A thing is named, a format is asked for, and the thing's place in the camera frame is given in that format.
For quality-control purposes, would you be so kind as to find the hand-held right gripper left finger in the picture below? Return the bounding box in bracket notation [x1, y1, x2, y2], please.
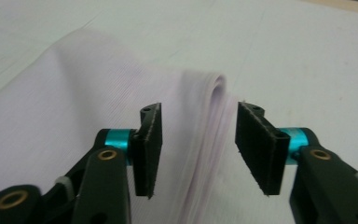
[103, 102, 164, 200]

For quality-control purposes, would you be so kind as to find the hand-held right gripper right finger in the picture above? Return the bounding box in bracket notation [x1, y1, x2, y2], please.
[234, 101, 310, 197]

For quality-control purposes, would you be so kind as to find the lilac printed towel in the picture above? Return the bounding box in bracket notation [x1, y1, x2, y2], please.
[0, 27, 241, 224]

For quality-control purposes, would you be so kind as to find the white grid mat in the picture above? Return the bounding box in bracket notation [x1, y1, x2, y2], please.
[0, 0, 358, 224]

